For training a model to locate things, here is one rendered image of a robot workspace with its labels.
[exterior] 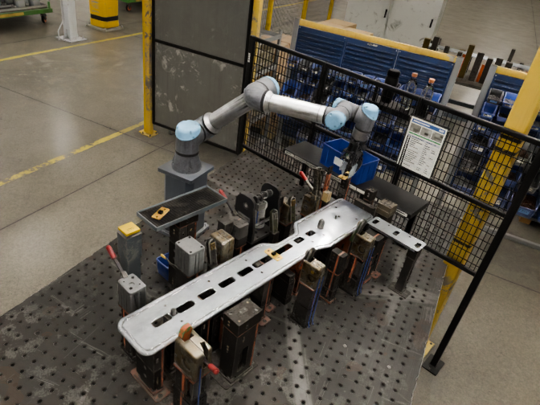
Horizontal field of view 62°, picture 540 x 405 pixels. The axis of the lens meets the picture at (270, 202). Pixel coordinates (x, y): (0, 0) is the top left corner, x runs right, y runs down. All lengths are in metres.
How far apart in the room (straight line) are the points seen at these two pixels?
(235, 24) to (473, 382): 3.34
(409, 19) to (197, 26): 4.93
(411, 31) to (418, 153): 6.20
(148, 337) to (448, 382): 2.05
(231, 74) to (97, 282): 2.69
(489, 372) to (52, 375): 2.53
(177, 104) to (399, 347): 3.50
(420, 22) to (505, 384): 6.52
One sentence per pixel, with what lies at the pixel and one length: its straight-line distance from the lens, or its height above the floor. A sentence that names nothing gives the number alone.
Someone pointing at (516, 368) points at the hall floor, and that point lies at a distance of 3.47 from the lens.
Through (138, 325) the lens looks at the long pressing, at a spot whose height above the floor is 1.00.
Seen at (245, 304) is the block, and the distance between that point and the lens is 1.67.
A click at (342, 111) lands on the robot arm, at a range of 1.88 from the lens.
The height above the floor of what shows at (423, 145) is 1.32.
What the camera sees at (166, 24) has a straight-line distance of 4.74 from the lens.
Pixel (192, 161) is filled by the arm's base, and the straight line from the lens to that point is 2.25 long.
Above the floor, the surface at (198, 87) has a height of 0.72.
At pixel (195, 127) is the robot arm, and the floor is 1.33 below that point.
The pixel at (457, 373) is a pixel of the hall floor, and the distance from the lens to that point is 3.21.
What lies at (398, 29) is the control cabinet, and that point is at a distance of 8.70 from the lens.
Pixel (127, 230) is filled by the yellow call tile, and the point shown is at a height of 1.16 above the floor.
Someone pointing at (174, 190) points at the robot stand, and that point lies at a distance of 2.32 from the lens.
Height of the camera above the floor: 2.22
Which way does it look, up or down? 32 degrees down
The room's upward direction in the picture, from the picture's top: 9 degrees clockwise
